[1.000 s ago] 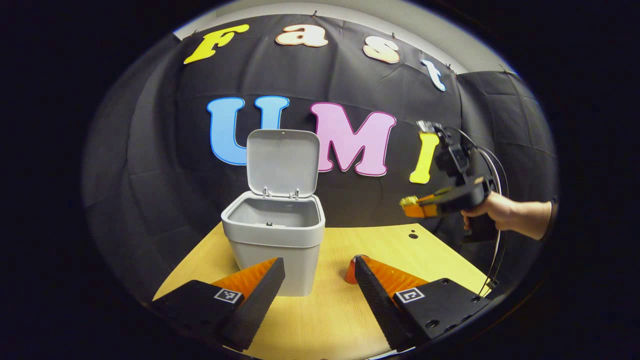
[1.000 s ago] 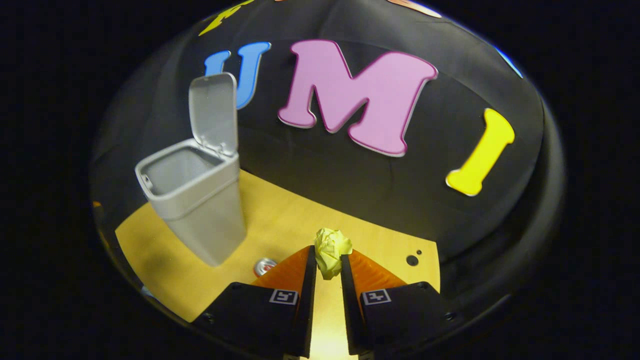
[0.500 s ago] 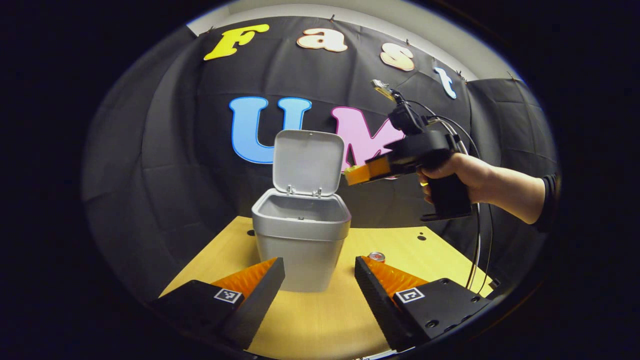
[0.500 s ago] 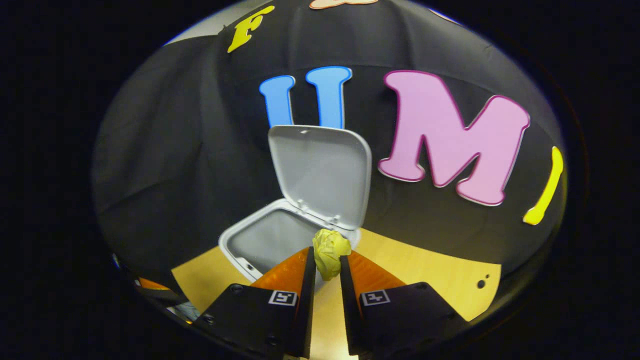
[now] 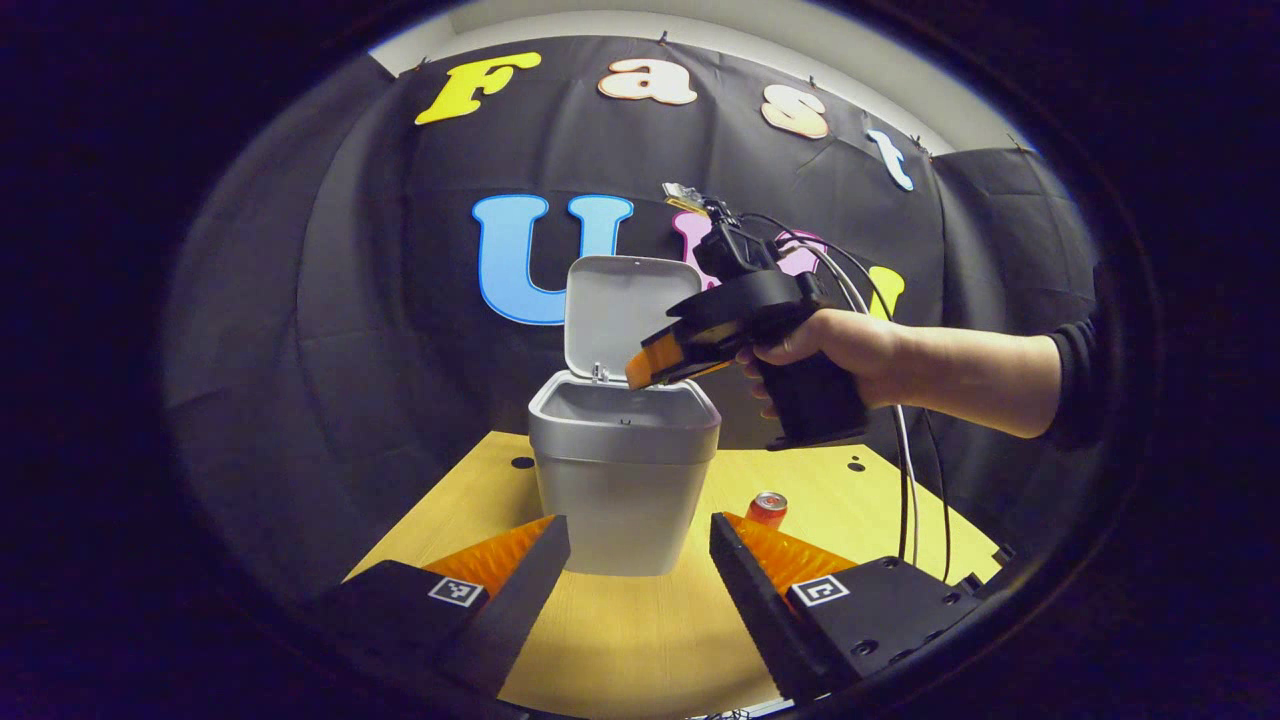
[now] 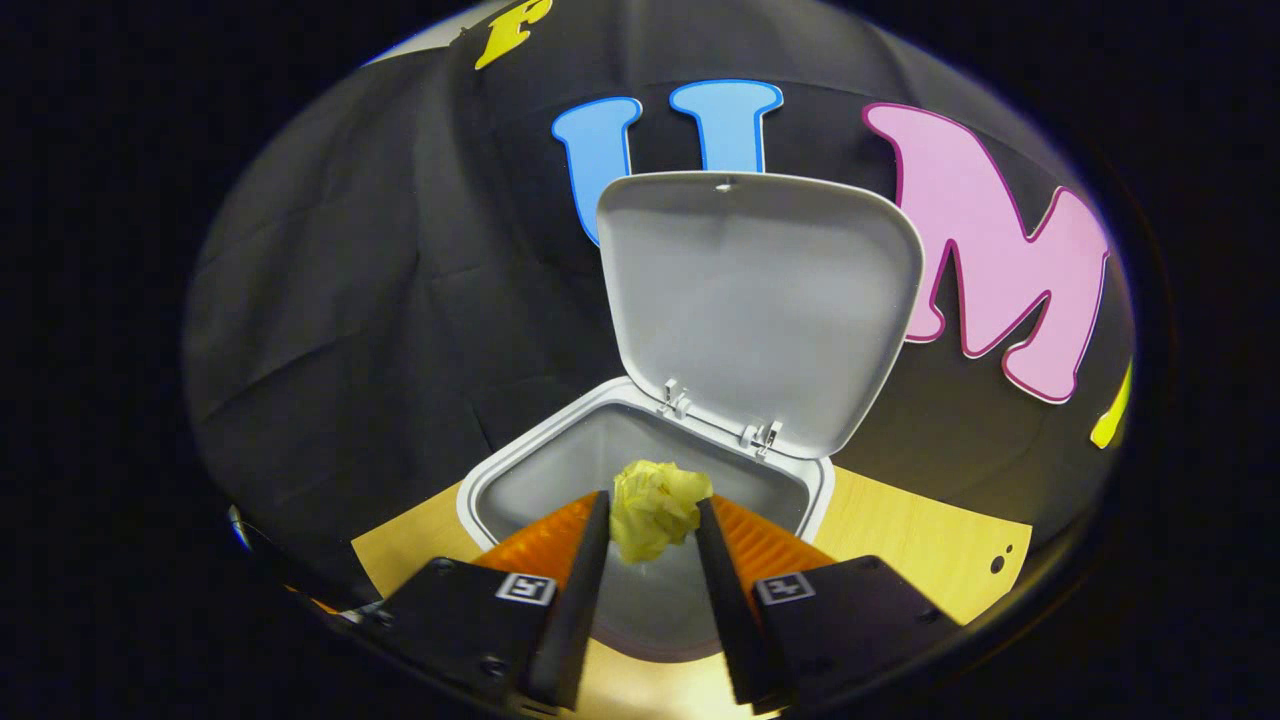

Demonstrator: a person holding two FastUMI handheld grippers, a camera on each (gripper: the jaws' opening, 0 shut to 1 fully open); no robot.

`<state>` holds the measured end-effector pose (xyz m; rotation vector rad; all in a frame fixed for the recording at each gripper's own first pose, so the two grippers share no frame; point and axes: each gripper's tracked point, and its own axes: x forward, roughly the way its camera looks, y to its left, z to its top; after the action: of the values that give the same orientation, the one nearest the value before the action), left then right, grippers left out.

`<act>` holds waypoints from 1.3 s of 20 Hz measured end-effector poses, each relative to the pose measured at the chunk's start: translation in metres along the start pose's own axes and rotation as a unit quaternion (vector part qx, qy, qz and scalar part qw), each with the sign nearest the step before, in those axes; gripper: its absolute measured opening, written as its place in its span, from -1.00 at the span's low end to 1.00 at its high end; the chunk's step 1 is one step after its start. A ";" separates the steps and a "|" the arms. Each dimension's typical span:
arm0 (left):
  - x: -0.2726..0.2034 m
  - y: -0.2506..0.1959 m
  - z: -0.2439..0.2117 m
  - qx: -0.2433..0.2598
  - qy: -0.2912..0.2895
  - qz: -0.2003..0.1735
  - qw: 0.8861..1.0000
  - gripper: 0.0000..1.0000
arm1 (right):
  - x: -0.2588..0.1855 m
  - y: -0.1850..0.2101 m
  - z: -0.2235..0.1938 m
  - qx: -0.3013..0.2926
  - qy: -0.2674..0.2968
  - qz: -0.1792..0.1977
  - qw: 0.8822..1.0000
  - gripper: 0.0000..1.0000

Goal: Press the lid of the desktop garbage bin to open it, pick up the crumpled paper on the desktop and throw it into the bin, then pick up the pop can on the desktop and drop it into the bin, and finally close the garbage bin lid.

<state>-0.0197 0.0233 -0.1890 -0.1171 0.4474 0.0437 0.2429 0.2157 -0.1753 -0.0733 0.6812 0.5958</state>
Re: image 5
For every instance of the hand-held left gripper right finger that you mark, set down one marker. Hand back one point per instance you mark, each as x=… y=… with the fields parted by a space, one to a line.
x=755 y=600

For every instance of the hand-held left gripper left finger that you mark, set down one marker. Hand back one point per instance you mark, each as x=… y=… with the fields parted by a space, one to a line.
x=525 y=600

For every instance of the white desktop garbage bin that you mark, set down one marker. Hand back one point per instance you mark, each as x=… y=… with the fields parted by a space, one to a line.
x=625 y=480

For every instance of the wooden desktop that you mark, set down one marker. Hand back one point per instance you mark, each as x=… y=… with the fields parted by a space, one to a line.
x=640 y=640

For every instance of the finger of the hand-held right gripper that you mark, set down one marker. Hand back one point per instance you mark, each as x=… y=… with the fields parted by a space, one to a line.
x=655 y=362

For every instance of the black backdrop cloth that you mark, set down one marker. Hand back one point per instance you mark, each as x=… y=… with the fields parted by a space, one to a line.
x=400 y=280

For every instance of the red pop can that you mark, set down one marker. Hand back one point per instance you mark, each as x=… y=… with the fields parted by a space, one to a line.
x=767 y=510

